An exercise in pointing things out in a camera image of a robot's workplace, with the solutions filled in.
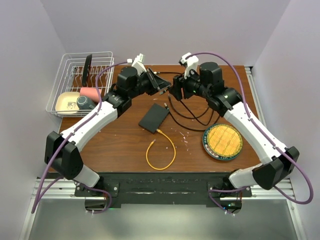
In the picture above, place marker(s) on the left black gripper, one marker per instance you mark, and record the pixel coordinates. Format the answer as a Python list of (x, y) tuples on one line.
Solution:
[(156, 82)]

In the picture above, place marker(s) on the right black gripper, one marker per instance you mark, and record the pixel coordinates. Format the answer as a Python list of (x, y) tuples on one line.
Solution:
[(179, 82)]

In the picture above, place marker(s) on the black network switch box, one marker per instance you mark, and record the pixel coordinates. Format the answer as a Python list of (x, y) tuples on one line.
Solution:
[(154, 117)]

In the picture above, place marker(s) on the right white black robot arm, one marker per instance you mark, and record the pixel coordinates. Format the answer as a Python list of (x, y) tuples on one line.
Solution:
[(276, 159)]

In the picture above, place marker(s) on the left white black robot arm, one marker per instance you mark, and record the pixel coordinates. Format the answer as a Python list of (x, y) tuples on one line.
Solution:
[(62, 151)]

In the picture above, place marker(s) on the pink cup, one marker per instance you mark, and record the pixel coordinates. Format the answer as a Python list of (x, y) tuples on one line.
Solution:
[(91, 92)]

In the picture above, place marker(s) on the round gold wafer plate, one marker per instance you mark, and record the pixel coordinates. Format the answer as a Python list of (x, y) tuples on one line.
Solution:
[(222, 142)]

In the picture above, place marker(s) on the black tablet in rack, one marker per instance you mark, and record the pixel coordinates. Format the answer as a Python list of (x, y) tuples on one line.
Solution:
[(86, 70)]

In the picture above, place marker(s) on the dark teal cup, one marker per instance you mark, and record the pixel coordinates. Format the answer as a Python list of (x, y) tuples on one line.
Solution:
[(85, 103)]

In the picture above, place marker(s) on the cream square plate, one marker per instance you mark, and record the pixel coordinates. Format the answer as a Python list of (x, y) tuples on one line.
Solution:
[(66, 103)]

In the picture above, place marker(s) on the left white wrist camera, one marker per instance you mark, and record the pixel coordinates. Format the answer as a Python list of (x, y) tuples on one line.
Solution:
[(138, 63)]

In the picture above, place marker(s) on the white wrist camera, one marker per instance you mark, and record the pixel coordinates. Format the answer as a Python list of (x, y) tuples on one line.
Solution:
[(138, 63), (190, 63)]

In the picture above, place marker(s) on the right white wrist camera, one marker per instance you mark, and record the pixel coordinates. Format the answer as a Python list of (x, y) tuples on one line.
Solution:
[(190, 63)]

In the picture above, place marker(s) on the white wire dish rack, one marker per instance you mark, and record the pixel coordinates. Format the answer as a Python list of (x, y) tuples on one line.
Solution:
[(69, 77)]

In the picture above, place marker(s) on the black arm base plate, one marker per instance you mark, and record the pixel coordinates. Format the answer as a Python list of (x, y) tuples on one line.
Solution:
[(171, 188)]

